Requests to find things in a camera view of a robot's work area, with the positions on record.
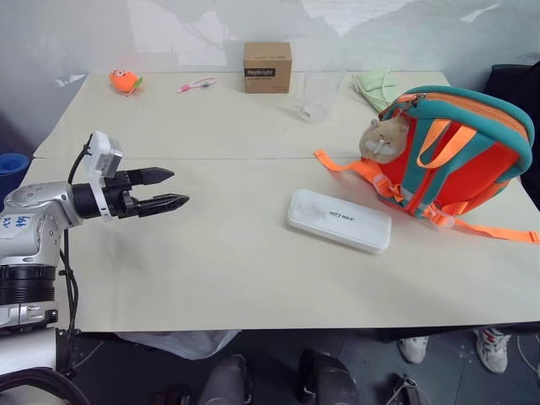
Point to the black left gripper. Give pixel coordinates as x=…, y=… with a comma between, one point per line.
x=120, y=195

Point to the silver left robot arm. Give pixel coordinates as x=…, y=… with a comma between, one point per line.
x=31, y=219

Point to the white pencil case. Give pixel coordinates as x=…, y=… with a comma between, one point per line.
x=338, y=220

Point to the orange and teal backpack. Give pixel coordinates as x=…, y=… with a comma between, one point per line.
x=447, y=156

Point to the orange plush toy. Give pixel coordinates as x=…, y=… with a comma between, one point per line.
x=123, y=80

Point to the blue round object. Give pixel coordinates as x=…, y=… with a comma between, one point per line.
x=12, y=171

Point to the white plastic bag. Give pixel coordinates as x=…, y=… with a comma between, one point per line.
x=181, y=342

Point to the brown cardboard box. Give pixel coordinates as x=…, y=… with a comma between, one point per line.
x=267, y=67

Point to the clear plastic cup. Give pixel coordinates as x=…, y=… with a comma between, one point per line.
x=316, y=99

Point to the dark rounded robot foot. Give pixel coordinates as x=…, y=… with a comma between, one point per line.
x=230, y=381
x=327, y=377

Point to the light green cloth pouch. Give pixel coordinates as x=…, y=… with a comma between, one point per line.
x=375, y=88

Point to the white sneaker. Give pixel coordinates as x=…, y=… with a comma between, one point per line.
x=413, y=349
x=493, y=349

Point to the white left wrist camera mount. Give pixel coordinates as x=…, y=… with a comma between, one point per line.
x=103, y=158

